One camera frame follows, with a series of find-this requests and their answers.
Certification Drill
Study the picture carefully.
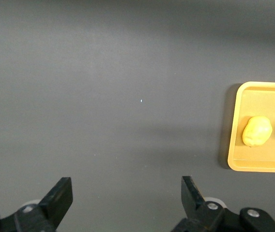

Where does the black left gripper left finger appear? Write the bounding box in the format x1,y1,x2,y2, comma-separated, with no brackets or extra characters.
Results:
0,177,74,232

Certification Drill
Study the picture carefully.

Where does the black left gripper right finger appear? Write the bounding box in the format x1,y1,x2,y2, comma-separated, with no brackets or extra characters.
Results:
171,175,275,232

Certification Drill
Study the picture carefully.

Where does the yellow potato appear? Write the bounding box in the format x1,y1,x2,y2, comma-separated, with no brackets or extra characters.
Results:
242,116,273,148

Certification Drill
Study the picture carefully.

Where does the yellow plastic tray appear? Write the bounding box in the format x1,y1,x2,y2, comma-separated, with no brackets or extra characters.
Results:
227,81,275,174

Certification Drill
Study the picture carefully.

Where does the dark grey table mat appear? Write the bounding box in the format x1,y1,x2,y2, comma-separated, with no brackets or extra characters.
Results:
0,0,275,232

